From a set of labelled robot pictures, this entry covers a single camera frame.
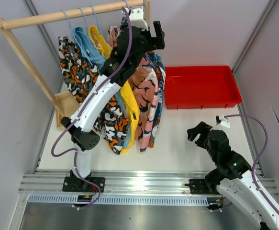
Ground blue orange graphic shorts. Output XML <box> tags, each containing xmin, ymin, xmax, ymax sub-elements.
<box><xmin>119</xmin><ymin>16</ymin><xmax>166</xmax><ymax>115</ymax></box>

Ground pink patterned shorts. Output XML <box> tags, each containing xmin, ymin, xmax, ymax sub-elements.
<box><xmin>108</xmin><ymin>25</ymin><xmax>163</xmax><ymax>152</ymax></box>

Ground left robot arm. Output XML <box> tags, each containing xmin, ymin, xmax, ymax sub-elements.
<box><xmin>62</xmin><ymin>21</ymin><xmax>165</xmax><ymax>192</ymax></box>

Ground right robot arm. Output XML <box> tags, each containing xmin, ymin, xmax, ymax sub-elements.
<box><xmin>187</xmin><ymin>122</ymin><xmax>279</xmax><ymax>230</ymax></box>

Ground light blue shorts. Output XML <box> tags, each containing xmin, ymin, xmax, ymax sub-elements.
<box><xmin>72</xmin><ymin>26</ymin><xmax>133</xmax><ymax>148</ymax></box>

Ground blue hanger of yellow shorts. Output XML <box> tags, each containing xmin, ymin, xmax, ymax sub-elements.
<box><xmin>89</xmin><ymin>5</ymin><xmax>112</xmax><ymax>59</ymax></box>

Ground yellow shorts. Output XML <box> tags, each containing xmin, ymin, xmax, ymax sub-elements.
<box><xmin>88</xmin><ymin>25</ymin><xmax>140</xmax><ymax>154</ymax></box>

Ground camouflage orange black shorts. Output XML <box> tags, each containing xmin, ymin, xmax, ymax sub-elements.
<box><xmin>58</xmin><ymin>36</ymin><xmax>129</xmax><ymax>155</ymax></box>

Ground blue hanger of camouflage shorts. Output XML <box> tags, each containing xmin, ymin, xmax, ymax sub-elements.
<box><xmin>61</xmin><ymin>10</ymin><xmax>82</xmax><ymax>63</ymax></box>

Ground red plastic tray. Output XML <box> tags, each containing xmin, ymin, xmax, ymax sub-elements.
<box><xmin>164</xmin><ymin>66</ymin><xmax>242</xmax><ymax>109</ymax></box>

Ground wooden clothes rack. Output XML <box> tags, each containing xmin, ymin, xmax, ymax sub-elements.
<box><xmin>0</xmin><ymin>0</ymin><xmax>151</xmax><ymax>131</ymax></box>

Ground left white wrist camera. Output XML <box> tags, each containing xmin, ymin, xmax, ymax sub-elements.
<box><xmin>129</xmin><ymin>7</ymin><xmax>148</xmax><ymax>31</ymax></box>

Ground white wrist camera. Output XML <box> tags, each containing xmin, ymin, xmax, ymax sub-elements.
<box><xmin>213</xmin><ymin>115</ymin><xmax>230</xmax><ymax>131</ymax></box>
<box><xmin>129</xmin><ymin>7</ymin><xmax>148</xmax><ymax>31</ymax></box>

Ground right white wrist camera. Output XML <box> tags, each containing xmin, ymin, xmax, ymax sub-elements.
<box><xmin>213</xmin><ymin>115</ymin><xmax>230</xmax><ymax>131</ymax></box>

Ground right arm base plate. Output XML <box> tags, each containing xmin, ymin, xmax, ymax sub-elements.
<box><xmin>184</xmin><ymin>179</ymin><xmax>219</xmax><ymax>195</ymax></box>

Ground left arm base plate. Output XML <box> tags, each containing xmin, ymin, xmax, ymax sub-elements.
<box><xmin>62</xmin><ymin>176</ymin><xmax>105</xmax><ymax>193</ymax></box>

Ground aluminium mounting rail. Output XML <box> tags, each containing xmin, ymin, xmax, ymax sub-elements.
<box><xmin>18</xmin><ymin>170</ymin><xmax>278</xmax><ymax>207</ymax></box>

